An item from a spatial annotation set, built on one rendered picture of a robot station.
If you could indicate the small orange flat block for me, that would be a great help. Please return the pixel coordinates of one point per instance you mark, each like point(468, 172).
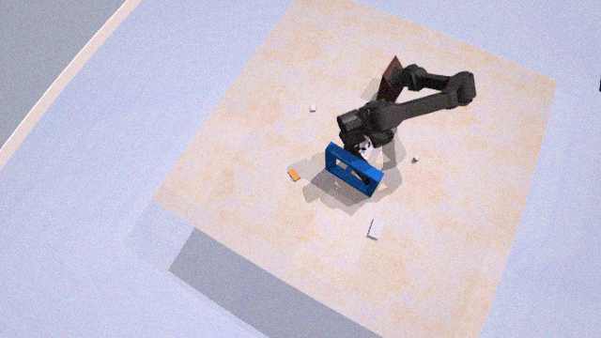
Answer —
point(294, 174)

